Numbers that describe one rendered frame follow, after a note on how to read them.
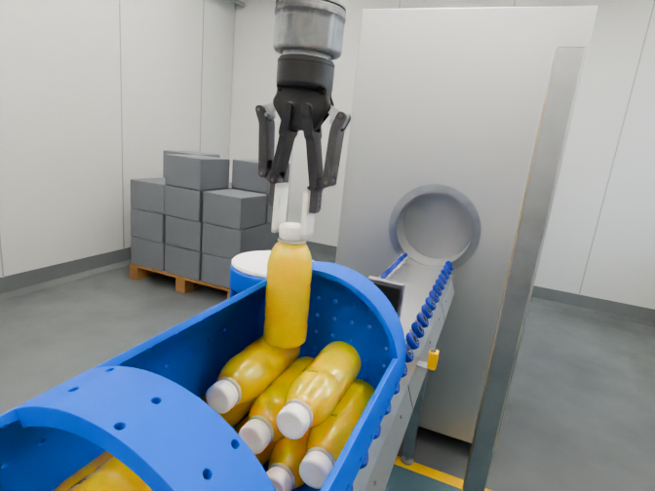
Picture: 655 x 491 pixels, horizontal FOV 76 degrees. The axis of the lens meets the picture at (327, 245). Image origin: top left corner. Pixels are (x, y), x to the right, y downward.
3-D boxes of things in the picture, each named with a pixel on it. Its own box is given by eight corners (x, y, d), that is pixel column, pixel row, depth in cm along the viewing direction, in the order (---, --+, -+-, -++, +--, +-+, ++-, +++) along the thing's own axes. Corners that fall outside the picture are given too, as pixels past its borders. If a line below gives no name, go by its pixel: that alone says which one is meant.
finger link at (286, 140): (293, 103, 55) (285, 100, 55) (272, 185, 58) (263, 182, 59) (306, 106, 58) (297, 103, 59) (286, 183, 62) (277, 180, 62)
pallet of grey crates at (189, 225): (282, 283, 427) (291, 164, 398) (236, 307, 354) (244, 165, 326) (187, 259, 469) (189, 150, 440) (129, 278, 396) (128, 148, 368)
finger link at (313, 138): (311, 107, 58) (320, 105, 57) (319, 189, 60) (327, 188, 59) (298, 104, 55) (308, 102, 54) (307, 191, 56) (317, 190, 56)
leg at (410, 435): (413, 459, 201) (435, 339, 186) (411, 467, 196) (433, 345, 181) (402, 455, 203) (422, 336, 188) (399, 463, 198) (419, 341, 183)
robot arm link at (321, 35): (294, 19, 59) (290, 65, 61) (260, -2, 51) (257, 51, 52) (356, 19, 56) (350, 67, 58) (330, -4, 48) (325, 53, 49)
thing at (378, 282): (398, 335, 117) (405, 283, 113) (394, 341, 113) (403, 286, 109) (363, 326, 120) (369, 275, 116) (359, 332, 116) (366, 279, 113)
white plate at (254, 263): (252, 245, 152) (252, 249, 152) (215, 266, 126) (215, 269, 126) (327, 258, 146) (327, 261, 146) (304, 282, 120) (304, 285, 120)
